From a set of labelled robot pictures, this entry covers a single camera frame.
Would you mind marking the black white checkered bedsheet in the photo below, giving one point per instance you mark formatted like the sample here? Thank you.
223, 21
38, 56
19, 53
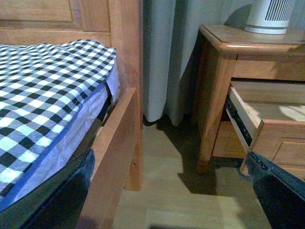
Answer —
42, 87

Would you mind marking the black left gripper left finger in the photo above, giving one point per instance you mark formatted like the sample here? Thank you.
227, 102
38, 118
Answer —
57, 202

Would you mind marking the mattress with blue trim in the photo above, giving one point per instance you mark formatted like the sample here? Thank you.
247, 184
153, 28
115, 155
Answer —
57, 154

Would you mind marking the wooden bed frame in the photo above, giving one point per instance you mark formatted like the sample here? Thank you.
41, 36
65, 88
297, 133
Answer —
114, 134

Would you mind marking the left grey curtain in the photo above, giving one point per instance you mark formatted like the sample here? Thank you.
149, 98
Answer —
170, 29

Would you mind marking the wooden nightstand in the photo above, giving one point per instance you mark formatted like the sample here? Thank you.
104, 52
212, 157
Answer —
231, 54

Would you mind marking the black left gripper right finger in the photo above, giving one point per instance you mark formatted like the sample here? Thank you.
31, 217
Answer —
281, 194

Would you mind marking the wooden drawer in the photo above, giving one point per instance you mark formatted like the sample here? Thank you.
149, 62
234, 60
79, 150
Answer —
269, 118
227, 142

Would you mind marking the white slatted air purifier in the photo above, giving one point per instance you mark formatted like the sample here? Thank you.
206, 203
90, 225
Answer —
269, 16

